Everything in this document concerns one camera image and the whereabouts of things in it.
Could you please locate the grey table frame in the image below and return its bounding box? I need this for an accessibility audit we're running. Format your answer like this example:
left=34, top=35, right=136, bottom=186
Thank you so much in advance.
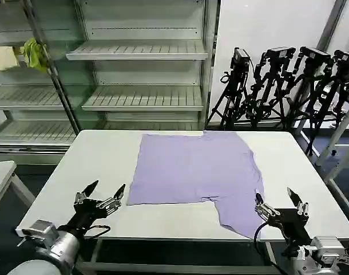
left=76, top=237, right=281, bottom=275

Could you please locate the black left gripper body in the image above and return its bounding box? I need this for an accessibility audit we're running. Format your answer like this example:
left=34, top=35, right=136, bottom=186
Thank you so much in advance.
left=57, top=199, right=107, bottom=238

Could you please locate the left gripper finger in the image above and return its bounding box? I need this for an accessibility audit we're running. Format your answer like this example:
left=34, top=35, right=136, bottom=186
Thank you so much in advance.
left=74, top=180, right=100, bottom=205
left=97, top=183, right=126, bottom=215

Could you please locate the grey metal wire rack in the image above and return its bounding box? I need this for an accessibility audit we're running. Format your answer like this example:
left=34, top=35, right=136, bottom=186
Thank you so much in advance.
left=0, top=0, right=81, bottom=157

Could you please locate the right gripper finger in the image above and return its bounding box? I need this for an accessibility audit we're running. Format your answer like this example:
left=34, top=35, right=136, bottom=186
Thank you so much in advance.
left=287, top=187, right=310, bottom=216
left=254, top=193, right=280, bottom=223

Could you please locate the purple shirt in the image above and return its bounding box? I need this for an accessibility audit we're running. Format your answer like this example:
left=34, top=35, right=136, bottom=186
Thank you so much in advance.
left=126, top=132, right=265, bottom=239

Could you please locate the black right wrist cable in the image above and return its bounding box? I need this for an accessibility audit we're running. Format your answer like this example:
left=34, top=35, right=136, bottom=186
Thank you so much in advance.
left=252, top=221, right=289, bottom=260

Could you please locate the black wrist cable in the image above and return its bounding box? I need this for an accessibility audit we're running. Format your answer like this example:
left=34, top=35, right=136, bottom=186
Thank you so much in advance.
left=252, top=221, right=289, bottom=260
left=84, top=224, right=111, bottom=239

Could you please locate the black tripod with camera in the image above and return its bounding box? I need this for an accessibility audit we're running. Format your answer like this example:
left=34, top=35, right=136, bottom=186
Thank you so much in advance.
left=244, top=46, right=297, bottom=127
left=287, top=46, right=334, bottom=155
left=320, top=49, right=349, bottom=129
left=207, top=47, right=254, bottom=129

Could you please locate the yellow-green cloth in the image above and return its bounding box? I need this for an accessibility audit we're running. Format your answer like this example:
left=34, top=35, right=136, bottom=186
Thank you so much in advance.
left=21, top=38, right=49, bottom=73

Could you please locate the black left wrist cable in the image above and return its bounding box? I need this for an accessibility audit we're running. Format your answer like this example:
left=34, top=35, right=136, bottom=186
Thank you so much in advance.
left=84, top=224, right=111, bottom=239

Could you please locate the white empty display shelf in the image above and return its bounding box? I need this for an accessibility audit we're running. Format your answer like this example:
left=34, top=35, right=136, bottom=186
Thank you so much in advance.
left=65, top=0, right=221, bottom=130

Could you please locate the white metal stand frame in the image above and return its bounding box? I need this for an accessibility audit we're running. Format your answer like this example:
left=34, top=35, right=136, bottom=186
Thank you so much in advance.
left=294, top=94, right=349, bottom=221

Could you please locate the grey slanted metal beam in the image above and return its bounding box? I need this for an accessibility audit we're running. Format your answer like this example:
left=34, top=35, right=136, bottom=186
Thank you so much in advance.
left=316, top=0, right=349, bottom=53

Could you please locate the small white side table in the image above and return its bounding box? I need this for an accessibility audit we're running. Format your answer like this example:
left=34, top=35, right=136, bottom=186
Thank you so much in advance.
left=0, top=160, right=37, bottom=216

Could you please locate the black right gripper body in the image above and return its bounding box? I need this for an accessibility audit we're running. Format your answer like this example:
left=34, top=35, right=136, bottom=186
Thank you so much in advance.
left=267, top=208, right=312, bottom=248

